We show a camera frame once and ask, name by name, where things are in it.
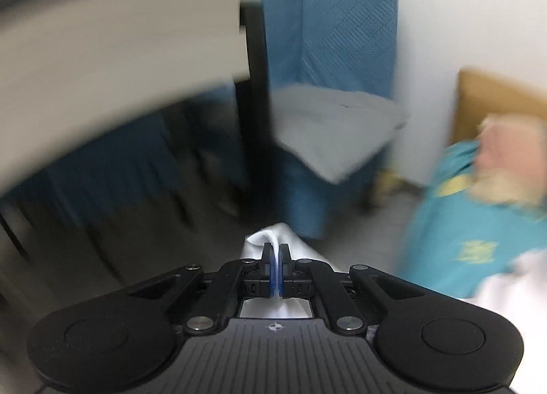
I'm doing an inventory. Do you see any black metal frame post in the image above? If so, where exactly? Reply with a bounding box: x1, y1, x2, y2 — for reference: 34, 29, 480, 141
236, 1, 275, 226

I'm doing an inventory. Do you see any pink beige plush pillow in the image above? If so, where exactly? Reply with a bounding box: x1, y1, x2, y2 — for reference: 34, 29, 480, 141
467, 113, 547, 220

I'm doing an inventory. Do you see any white table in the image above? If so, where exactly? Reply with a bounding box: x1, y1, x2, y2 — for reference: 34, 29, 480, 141
0, 0, 266, 200

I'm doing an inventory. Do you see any grey folded cloth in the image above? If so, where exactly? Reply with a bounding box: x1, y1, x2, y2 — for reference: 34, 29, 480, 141
271, 86, 412, 184

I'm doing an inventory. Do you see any plain white cloth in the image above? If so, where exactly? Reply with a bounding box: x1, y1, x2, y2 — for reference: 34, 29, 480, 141
473, 248, 547, 394

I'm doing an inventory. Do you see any teal printed bedsheet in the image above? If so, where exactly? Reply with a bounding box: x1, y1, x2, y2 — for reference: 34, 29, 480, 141
401, 140, 547, 300

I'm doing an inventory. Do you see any white printed t-shirt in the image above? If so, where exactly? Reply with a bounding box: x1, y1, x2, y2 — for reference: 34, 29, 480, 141
238, 223, 339, 320

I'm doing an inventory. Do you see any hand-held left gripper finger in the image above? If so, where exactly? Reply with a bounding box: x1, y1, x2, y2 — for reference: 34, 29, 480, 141
127, 242, 280, 334
279, 242, 429, 336

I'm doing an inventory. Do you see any blue quilted covered chair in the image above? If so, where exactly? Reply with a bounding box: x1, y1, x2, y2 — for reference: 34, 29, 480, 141
261, 0, 401, 241

